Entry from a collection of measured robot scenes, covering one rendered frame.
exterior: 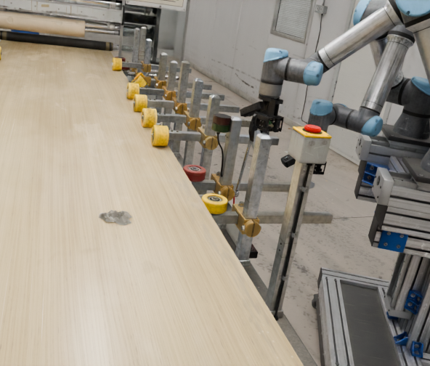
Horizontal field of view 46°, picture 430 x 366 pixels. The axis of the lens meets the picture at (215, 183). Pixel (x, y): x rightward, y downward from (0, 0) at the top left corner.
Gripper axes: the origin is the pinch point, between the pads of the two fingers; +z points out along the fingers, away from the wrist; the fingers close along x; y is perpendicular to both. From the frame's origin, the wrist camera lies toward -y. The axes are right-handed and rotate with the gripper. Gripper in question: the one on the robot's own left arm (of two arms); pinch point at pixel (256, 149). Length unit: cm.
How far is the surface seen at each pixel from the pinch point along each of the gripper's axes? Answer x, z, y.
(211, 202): -31.1, 8.0, 17.3
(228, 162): -12.5, 3.1, 0.7
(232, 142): -12.3, -3.9, 0.9
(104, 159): -46, 8, -26
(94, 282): -79, 9, 41
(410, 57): 299, -16, -136
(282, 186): 11.6, 13.5, 4.9
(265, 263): 79, 99, -58
